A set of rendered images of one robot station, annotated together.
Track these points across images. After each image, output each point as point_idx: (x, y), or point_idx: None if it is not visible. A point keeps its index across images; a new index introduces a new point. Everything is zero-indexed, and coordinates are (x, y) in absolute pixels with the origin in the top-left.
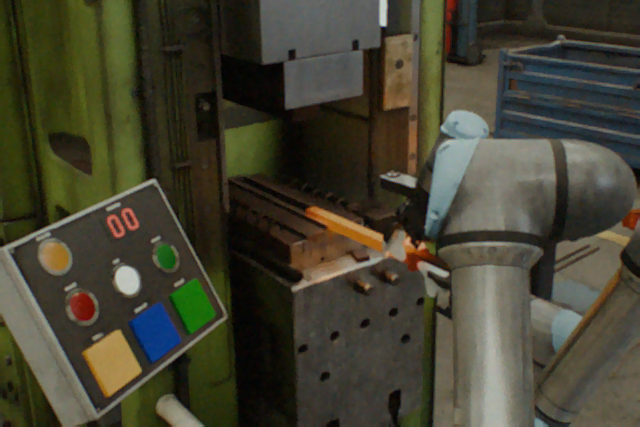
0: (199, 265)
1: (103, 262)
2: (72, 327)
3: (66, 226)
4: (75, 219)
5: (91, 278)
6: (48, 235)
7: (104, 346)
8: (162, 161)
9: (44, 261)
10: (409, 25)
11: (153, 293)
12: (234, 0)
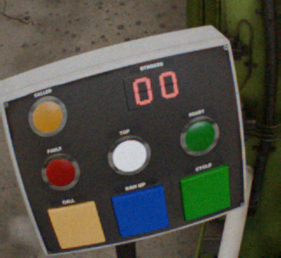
0: (241, 150)
1: (105, 131)
2: (43, 187)
3: (74, 83)
4: (90, 76)
5: (82, 146)
6: (48, 92)
7: (69, 213)
8: None
9: (33, 120)
10: None
11: (161, 174)
12: None
